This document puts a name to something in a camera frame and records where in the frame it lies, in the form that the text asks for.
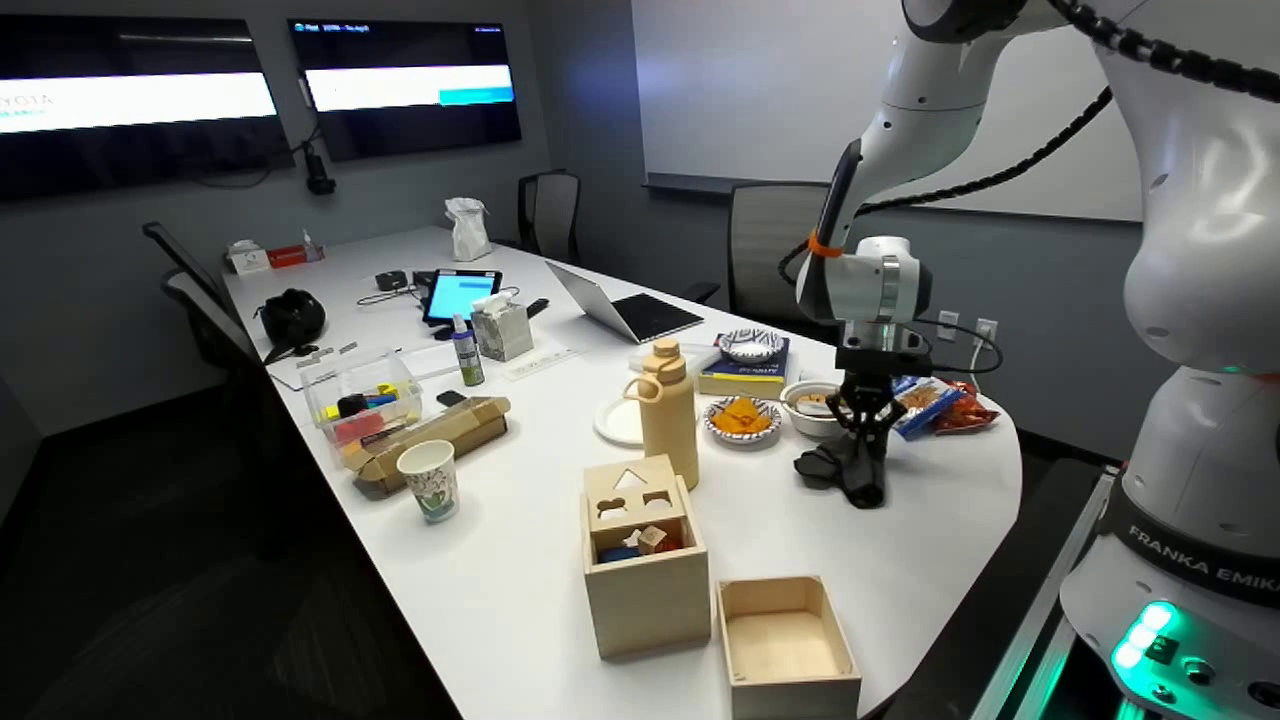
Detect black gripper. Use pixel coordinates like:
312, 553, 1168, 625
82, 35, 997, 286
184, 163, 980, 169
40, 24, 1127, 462
831, 319, 936, 472

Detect black towel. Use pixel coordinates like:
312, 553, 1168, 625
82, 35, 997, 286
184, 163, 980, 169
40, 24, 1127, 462
793, 435, 891, 512

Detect blue snack bag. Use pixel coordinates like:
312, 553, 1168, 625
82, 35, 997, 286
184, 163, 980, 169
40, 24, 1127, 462
888, 373, 967, 443

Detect red chip bag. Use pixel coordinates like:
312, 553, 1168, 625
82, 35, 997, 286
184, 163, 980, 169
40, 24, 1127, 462
933, 379, 1003, 440

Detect paper bowl of orange snacks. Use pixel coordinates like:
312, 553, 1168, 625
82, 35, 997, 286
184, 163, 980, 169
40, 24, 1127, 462
705, 392, 785, 448

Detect blue and yellow book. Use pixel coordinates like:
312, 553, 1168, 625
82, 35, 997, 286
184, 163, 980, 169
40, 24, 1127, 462
697, 331, 797, 401

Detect tan water bottle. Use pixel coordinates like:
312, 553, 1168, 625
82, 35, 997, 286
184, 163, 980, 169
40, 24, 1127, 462
624, 335, 705, 494

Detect open empty wooden box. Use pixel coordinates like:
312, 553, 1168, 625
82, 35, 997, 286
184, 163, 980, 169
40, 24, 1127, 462
716, 573, 866, 720

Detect white paper plate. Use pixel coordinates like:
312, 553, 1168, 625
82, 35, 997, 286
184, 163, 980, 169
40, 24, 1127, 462
590, 397, 656, 453

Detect open laptop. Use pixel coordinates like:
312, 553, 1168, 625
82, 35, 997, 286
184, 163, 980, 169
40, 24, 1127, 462
544, 257, 708, 346

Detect wooden shape sorter box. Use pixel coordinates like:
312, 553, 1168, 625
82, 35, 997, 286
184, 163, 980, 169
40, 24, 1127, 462
578, 453, 716, 664

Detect whiteboard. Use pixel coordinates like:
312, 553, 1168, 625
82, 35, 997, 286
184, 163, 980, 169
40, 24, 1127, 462
629, 0, 1153, 229

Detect white tissue box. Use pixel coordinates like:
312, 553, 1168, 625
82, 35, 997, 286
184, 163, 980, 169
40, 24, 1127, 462
467, 293, 540, 362

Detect small clear bottle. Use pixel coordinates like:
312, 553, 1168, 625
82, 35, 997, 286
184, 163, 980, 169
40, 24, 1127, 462
453, 316, 486, 392

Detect tablet with blue screen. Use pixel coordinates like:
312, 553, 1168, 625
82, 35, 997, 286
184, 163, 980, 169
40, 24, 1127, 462
418, 264, 509, 328

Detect brown cardboard box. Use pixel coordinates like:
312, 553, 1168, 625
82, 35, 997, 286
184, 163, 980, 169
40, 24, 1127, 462
341, 392, 514, 498

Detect patterned paper cup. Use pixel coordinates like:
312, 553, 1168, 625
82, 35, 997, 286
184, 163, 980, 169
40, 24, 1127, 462
394, 435, 464, 522

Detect white plastic bag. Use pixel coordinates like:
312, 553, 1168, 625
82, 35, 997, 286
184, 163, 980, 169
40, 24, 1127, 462
441, 191, 495, 268

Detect clear plastic bin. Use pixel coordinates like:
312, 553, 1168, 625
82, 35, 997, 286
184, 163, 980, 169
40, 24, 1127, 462
300, 346, 426, 453

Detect black bag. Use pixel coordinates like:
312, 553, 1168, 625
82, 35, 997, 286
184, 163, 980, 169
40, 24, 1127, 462
256, 282, 332, 362

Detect small white box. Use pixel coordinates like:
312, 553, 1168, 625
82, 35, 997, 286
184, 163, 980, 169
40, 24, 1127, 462
224, 235, 276, 281

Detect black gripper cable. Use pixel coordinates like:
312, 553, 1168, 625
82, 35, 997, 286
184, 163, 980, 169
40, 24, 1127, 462
916, 328, 1007, 382

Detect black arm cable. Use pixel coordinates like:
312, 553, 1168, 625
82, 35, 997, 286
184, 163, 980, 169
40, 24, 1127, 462
853, 0, 1280, 217

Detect wall monitor with blue bar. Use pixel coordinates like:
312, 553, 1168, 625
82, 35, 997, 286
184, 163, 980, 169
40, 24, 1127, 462
287, 14, 525, 163

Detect black conference camera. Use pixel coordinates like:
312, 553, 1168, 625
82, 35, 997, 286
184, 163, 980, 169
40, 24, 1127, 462
300, 132, 341, 198

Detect wide wall monitor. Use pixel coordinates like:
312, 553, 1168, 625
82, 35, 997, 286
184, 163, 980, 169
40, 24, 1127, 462
0, 12, 292, 206

